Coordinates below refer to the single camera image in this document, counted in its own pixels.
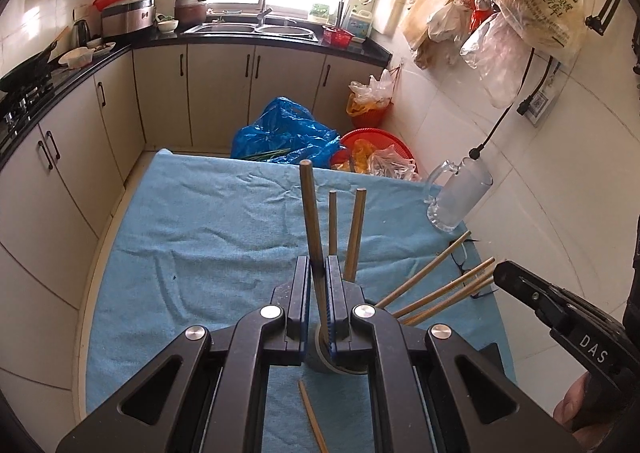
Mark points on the green scallions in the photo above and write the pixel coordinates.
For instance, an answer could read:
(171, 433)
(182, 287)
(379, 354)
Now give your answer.
(267, 154)

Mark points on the dark plastic utensil holder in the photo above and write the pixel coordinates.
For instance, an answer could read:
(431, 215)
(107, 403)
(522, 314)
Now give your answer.
(320, 360)

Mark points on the black wall bracket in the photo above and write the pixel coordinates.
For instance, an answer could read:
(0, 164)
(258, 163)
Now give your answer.
(605, 8)

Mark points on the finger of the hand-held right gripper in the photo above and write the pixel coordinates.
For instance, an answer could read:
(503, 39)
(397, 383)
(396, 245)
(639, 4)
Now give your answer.
(530, 288)

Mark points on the brown cooking pot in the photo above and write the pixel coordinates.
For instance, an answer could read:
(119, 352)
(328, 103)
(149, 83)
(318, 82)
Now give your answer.
(190, 13)

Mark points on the white bowl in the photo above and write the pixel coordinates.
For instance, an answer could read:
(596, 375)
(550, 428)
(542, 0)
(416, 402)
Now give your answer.
(75, 57)

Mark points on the white detergent bottle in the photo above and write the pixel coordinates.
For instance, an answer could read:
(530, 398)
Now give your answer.
(357, 23)

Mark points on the black countertop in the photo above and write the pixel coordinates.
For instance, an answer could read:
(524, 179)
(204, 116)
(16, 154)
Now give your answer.
(360, 50)

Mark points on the blue towel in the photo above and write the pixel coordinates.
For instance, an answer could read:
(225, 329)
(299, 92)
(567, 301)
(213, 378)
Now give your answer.
(200, 243)

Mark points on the black wok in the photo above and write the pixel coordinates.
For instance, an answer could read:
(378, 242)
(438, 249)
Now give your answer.
(25, 73)

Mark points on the person's right hand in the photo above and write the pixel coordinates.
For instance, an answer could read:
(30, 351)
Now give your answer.
(570, 403)

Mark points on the green white packet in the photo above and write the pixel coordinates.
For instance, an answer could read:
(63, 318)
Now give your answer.
(320, 12)

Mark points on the wall socket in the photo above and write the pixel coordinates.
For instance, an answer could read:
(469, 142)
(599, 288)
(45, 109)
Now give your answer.
(540, 108)

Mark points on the white plastic bin liner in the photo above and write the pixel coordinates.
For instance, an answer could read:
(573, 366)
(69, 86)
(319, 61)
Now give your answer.
(372, 88)

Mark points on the clear hanging plastic bag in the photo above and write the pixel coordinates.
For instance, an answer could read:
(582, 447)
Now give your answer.
(495, 58)

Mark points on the small red basket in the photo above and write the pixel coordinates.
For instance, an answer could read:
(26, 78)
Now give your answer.
(337, 36)

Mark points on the beige lower cabinets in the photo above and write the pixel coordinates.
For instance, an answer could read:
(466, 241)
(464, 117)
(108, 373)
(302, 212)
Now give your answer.
(165, 93)

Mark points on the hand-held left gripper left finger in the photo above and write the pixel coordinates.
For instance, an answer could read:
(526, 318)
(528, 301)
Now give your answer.
(300, 313)

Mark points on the beige hanging plastic bag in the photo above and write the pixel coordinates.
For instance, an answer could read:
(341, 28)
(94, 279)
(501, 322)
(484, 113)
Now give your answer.
(430, 18)

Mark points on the red plastic basket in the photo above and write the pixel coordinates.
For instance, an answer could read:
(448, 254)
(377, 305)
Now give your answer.
(360, 138)

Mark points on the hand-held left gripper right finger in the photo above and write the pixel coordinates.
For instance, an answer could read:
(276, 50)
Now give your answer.
(337, 318)

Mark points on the steel kettle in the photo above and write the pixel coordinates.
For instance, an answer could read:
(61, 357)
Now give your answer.
(80, 32)

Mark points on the wooden chopstick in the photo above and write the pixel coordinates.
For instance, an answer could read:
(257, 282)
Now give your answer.
(445, 288)
(311, 413)
(355, 233)
(425, 268)
(450, 296)
(460, 302)
(311, 213)

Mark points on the red trash bin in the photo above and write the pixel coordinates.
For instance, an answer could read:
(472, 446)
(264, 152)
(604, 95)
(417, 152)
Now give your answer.
(367, 119)

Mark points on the steel sink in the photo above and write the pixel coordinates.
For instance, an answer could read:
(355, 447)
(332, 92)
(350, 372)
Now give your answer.
(225, 28)

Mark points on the blue plastic bag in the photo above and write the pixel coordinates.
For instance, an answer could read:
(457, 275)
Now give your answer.
(285, 128)

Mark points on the black eyeglasses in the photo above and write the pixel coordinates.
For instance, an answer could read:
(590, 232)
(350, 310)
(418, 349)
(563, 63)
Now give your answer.
(462, 260)

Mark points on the gas stove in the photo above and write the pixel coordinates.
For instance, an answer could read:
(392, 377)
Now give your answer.
(20, 105)

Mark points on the clear glass mug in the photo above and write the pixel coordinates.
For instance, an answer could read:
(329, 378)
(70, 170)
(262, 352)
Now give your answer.
(462, 198)

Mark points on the small bowl with food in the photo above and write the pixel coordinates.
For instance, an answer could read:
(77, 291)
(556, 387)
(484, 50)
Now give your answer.
(102, 48)

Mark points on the steel rice cooker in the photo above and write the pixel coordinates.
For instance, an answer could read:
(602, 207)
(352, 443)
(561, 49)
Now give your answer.
(127, 18)

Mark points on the metal faucet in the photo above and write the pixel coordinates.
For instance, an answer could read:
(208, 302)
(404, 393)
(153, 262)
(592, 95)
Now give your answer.
(262, 13)

